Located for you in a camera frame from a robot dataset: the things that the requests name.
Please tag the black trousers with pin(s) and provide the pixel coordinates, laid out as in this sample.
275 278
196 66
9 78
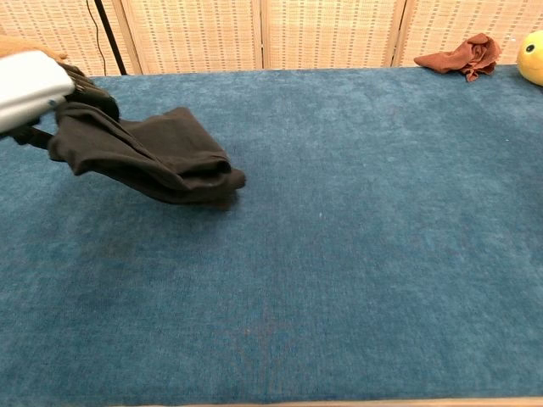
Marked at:
169 152

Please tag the brown capybara plush toy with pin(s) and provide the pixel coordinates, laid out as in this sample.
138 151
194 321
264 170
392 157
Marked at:
5 44

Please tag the bamboo folding screen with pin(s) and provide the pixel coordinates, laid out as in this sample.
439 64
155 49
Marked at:
203 34

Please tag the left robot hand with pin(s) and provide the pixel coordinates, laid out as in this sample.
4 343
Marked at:
29 89

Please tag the crumpled brown cloth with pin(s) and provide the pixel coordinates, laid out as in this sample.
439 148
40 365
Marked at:
462 57

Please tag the blue table mat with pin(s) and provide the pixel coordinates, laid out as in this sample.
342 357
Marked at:
339 254

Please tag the black tripod stand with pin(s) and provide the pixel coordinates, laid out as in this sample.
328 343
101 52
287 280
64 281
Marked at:
111 42

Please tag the yellow chick plush toy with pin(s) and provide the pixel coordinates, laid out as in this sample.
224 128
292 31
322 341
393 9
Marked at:
532 59

